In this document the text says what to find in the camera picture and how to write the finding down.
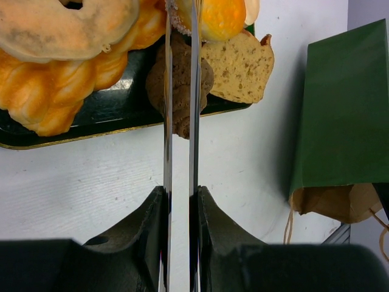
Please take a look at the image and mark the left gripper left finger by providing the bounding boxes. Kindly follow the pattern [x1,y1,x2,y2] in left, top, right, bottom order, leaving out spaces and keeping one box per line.
[1,186,166,291]

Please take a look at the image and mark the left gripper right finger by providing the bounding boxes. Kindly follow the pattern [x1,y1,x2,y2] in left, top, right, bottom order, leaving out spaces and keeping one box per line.
[197,187,388,291]

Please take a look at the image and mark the green paper bag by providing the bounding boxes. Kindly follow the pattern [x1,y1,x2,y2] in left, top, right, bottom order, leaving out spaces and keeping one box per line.
[289,19,388,224]

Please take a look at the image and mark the metal tongs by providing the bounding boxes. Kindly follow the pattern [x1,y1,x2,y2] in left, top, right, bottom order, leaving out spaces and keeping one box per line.
[159,1,203,291]

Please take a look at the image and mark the orange waffle bread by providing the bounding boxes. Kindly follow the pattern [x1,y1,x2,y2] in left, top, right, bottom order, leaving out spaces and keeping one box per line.
[1,1,167,136]

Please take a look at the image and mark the sliced toast bread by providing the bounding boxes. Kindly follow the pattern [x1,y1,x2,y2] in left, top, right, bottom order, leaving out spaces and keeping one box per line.
[201,30,275,103]

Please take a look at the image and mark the brown chocolate bread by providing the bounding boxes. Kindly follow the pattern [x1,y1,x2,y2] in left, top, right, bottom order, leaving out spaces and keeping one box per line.
[145,32,214,139]

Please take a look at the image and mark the orange croissant bread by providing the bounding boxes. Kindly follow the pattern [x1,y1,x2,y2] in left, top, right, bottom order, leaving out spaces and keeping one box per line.
[170,0,246,41]

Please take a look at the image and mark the beige bagel bread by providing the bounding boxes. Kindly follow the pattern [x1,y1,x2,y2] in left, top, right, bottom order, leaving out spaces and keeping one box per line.
[1,1,140,63]

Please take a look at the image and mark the round bun bread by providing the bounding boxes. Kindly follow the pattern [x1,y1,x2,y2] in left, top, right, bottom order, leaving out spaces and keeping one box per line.
[244,0,260,26]

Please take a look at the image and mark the dark green tray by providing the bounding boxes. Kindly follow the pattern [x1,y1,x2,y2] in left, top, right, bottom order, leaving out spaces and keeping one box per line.
[0,21,256,150]

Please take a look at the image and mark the aluminium frame rail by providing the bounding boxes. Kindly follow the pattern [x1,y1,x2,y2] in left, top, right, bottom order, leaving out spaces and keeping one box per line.
[323,224,351,245]

